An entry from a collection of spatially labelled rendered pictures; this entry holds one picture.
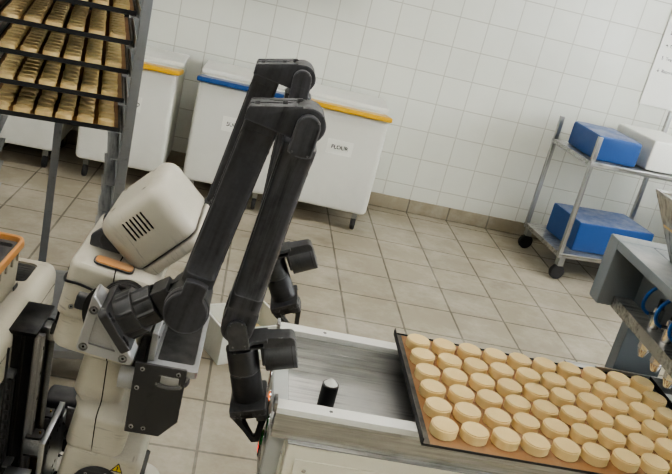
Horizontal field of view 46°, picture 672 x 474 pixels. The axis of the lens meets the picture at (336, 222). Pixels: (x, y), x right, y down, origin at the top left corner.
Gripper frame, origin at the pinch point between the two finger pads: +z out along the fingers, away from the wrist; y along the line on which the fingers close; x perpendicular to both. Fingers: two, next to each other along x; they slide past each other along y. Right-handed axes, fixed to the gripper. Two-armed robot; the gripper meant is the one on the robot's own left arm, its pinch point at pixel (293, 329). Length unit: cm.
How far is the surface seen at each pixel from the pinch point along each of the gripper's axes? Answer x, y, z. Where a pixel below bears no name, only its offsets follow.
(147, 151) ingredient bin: 95, 295, 12
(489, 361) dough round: -41.4, -24.7, 5.7
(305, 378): -4.0, -33.0, -5.8
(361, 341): -16.3, -24.5, -6.2
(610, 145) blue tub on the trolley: -178, 293, 81
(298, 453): -2, -55, -5
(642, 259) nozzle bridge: -78, -18, -5
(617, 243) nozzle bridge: -77, -7, -5
